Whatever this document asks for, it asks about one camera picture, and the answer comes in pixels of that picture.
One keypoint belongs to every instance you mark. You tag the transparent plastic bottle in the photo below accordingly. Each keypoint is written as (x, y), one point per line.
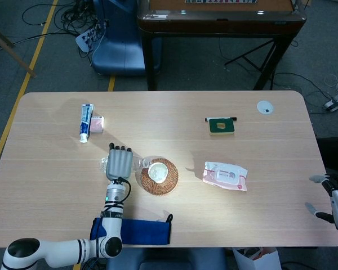
(141, 162)

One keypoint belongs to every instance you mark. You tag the white paper cup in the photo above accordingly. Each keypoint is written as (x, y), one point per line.
(157, 172)

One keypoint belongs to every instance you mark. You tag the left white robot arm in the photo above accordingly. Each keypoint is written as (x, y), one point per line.
(110, 227)

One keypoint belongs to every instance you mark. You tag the black tripod stand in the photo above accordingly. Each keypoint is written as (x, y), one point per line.
(243, 55)

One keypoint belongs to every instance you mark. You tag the green yellow sponge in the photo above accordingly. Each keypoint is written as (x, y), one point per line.
(222, 128)

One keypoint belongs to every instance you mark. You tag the round woven rattan coaster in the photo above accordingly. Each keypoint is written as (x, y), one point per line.
(155, 188)

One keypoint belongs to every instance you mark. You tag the brown mahjong table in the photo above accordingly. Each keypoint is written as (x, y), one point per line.
(214, 25)

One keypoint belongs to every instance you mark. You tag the blue microfiber towel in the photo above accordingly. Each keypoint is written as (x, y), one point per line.
(146, 232)

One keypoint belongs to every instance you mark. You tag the blue machine base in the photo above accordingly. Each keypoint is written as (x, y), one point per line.
(118, 50)

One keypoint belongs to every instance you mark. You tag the grey power strip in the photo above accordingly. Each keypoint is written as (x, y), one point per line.
(335, 102)

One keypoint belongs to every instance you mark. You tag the pink wet wipes pack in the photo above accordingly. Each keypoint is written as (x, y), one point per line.
(224, 175)

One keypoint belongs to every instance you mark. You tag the face-up mahjong tile row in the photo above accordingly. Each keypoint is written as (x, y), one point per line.
(219, 1)

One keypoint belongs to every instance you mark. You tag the white paper bag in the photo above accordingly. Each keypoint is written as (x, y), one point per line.
(267, 260)

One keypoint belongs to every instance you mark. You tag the blue white toothpaste tube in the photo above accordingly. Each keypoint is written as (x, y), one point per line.
(85, 122)

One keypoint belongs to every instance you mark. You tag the black marker pen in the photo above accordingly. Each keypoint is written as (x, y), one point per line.
(235, 118)

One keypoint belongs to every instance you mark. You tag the black box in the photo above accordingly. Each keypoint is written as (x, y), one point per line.
(333, 154)

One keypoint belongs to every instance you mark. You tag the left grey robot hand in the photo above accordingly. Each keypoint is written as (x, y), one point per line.
(119, 164)

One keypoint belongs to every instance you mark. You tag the white power strip with plugs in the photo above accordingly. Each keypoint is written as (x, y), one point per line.
(83, 40)

